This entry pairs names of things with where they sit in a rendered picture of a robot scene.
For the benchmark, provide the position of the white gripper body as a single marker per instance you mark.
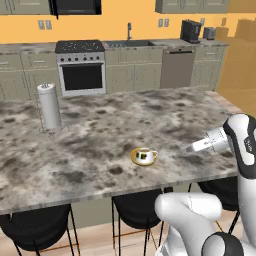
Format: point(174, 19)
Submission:
point(206, 144)

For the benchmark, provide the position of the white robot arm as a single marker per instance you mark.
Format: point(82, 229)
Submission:
point(186, 213)

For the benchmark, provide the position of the white cup of tea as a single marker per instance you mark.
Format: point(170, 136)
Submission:
point(145, 155)

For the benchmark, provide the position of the yellow saucer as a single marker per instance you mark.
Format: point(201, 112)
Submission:
point(133, 158)

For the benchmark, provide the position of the black stool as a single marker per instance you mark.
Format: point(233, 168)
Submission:
point(136, 210)
point(223, 195)
point(36, 226)

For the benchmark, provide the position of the beige base cupboards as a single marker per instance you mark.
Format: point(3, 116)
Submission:
point(133, 70)
point(208, 66)
point(26, 75)

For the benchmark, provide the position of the grey dishwasher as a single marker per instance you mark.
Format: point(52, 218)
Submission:
point(177, 68)

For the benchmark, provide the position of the grey toaster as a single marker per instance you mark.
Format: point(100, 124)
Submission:
point(209, 33)

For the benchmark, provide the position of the black coffee machine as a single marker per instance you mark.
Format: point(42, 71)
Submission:
point(190, 31)

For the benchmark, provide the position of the grey sink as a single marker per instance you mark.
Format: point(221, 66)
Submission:
point(131, 43)

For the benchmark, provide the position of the dark tap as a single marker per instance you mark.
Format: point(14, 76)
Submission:
point(129, 31)

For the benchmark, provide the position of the silver oven with black hob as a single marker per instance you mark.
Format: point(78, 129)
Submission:
point(81, 68)

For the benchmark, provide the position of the white paper towel roll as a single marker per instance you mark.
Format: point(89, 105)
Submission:
point(49, 106)

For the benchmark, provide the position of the black microwave oven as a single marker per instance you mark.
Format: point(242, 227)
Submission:
point(76, 6)

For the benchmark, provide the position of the grey wall socket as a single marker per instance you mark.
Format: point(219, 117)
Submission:
point(44, 24)
point(163, 22)
point(202, 22)

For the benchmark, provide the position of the beige wall cupboards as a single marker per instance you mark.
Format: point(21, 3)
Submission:
point(191, 6)
point(23, 6)

